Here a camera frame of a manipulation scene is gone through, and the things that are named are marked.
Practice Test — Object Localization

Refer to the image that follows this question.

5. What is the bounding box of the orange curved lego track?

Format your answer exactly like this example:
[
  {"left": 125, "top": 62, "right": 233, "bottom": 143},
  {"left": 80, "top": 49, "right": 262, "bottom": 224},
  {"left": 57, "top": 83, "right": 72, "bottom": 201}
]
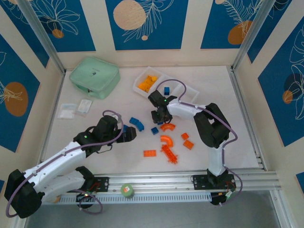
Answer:
[
  {"left": 159, "top": 123, "right": 177, "bottom": 132},
  {"left": 160, "top": 134, "right": 174, "bottom": 148}
]

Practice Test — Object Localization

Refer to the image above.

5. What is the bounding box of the white three-compartment sorting tray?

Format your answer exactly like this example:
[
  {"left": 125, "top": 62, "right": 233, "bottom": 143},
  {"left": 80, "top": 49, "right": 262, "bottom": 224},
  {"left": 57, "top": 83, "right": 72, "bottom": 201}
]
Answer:
[{"left": 132, "top": 66, "right": 200, "bottom": 106}]

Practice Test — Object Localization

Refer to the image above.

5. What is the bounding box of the small clear plastic packet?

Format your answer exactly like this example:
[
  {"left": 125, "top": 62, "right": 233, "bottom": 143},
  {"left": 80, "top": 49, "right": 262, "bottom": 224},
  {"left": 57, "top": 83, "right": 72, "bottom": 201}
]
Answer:
[{"left": 75, "top": 99, "right": 93, "bottom": 117}]

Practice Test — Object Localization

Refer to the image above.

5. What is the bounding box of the orange lego girder piece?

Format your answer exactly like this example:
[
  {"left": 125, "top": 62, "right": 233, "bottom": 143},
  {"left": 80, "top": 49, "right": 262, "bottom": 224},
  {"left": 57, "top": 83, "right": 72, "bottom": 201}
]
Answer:
[{"left": 161, "top": 144, "right": 179, "bottom": 165}]

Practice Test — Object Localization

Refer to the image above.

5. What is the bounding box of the large clear plastic packet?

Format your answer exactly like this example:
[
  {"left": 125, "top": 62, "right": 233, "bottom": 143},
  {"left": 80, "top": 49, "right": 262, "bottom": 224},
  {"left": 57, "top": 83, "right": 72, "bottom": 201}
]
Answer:
[{"left": 57, "top": 103, "right": 78, "bottom": 119}]

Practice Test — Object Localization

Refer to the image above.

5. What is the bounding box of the green tape roll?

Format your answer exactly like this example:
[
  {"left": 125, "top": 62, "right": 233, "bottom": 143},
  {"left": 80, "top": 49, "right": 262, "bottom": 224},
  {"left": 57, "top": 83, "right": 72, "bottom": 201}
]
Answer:
[{"left": 120, "top": 183, "right": 135, "bottom": 198}]

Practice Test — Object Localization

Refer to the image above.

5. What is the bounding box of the mint green zipper pouch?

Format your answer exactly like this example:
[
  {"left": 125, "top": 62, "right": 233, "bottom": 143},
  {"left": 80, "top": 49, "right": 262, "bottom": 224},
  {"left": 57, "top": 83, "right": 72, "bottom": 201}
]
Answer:
[{"left": 68, "top": 56, "right": 121, "bottom": 100}]

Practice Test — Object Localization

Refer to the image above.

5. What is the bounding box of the black control board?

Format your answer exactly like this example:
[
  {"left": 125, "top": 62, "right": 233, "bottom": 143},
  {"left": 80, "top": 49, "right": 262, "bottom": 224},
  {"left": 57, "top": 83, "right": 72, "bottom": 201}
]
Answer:
[
  {"left": 210, "top": 191, "right": 235, "bottom": 207},
  {"left": 76, "top": 192, "right": 95, "bottom": 209}
]

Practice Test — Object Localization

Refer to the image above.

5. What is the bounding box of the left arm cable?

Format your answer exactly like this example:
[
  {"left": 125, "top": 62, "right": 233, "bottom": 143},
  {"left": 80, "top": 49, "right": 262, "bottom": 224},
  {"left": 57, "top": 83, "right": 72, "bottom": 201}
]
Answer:
[{"left": 5, "top": 109, "right": 130, "bottom": 218}]

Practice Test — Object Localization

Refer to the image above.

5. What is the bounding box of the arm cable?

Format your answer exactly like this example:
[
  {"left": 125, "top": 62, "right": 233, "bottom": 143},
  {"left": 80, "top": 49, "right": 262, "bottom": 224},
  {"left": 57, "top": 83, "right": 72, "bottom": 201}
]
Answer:
[
  {"left": 155, "top": 78, "right": 244, "bottom": 207},
  {"left": 5, "top": 109, "right": 130, "bottom": 218}
]

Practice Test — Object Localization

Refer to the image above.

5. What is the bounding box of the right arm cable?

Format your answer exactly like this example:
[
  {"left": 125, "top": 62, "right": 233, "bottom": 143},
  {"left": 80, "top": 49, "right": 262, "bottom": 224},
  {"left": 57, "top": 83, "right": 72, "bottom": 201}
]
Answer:
[{"left": 155, "top": 78, "right": 244, "bottom": 207}]

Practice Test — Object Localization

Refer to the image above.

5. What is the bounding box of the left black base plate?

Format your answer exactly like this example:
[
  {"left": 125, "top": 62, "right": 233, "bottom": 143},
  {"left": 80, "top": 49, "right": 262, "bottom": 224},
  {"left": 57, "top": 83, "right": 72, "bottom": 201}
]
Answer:
[{"left": 94, "top": 175, "right": 110, "bottom": 193}]

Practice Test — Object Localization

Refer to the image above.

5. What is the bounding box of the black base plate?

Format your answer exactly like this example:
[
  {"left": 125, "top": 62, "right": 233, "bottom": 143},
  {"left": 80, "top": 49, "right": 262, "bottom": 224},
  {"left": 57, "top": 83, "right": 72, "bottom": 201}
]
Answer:
[
  {"left": 191, "top": 174, "right": 238, "bottom": 191},
  {"left": 94, "top": 175, "right": 110, "bottom": 193}
]

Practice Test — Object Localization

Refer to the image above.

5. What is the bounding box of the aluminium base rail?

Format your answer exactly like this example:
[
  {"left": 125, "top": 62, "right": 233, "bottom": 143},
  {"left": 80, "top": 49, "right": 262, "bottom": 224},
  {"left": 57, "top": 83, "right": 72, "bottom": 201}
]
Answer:
[{"left": 54, "top": 170, "right": 278, "bottom": 194}]

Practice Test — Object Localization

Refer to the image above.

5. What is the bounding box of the aluminium side rail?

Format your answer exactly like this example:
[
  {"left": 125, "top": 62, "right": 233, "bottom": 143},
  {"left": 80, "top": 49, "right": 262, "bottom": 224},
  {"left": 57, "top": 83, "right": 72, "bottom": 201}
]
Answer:
[
  {"left": 39, "top": 71, "right": 66, "bottom": 163},
  {"left": 229, "top": 66, "right": 266, "bottom": 171}
]

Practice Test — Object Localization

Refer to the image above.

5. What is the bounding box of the white slotted cable duct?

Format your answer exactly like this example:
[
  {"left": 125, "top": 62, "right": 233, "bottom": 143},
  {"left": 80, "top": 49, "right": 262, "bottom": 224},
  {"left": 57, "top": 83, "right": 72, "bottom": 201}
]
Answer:
[{"left": 42, "top": 192, "right": 212, "bottom": 204}]

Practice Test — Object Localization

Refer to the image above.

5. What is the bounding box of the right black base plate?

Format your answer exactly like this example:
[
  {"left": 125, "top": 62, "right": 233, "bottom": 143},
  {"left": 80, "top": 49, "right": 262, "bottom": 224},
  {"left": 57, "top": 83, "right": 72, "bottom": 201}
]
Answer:
[{"left": 191, "top": 174, "right": 238, "bottom": 191}]

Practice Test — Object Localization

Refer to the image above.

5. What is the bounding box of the aluminium frame post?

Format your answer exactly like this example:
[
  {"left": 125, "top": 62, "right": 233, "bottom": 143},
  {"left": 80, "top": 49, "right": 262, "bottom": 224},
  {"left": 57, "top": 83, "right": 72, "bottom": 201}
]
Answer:
[
  {"left": 18, "top": 0, "right": 67, "bottom": 74},
  {"left": 232, "top": 0, "right": 273, "bottom": 71}
]

